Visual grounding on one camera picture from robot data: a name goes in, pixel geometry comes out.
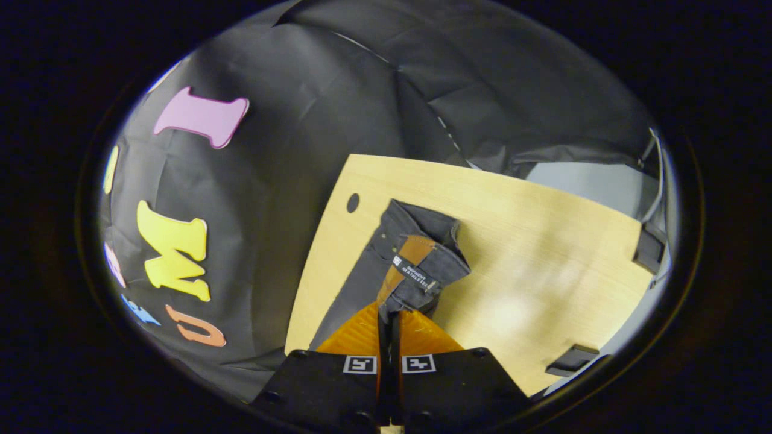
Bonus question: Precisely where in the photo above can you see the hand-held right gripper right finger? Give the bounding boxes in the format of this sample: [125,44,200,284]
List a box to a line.
[392,307,533,432]

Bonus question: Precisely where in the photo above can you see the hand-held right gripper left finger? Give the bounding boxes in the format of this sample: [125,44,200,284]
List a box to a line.
[249,300,384,432]

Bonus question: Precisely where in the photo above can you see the dark grey jeans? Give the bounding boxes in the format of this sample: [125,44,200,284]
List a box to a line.
[309,199,472,351]

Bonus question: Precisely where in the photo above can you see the black table clamp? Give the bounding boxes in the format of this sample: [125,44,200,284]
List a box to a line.
[545,344,601,377]
[632,222,667,276]

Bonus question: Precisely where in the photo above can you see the black backdrop cloth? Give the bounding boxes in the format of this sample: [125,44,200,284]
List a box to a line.
[96,0,664,401]

